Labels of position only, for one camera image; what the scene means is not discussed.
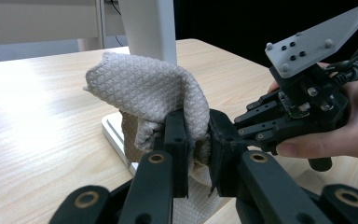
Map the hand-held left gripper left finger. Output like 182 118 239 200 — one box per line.
117 108 189 224

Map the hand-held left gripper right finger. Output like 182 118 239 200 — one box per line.
209 108 334 224

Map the beige textured cloth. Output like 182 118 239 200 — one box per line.
83 50 231 224

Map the white desk lamp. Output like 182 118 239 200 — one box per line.
101 0 178 175

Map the black curtain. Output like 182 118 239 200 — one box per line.
172 0 358 77

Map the beige wooden desk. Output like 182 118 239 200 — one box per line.
0 0 129 52

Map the right hand-held gripper cable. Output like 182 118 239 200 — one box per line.
324 29 358 86

